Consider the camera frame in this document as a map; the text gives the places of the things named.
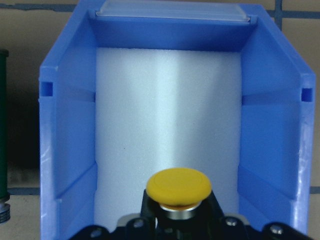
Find green conveyor belt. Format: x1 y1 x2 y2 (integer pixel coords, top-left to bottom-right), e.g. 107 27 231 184
0 48 11 224

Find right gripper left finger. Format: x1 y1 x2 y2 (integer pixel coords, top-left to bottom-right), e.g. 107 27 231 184
140 190 157 240

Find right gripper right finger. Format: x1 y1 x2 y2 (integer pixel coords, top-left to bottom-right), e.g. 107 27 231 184
204 191 225 225

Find white foam pad right bin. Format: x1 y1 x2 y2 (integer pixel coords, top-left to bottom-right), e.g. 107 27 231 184
94 48 242 229

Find right blue plastic bin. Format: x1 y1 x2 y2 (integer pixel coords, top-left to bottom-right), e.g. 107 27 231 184
39 0 316 240

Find yellow mushroom push button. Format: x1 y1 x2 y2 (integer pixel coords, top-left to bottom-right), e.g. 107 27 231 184
145 167 212 221

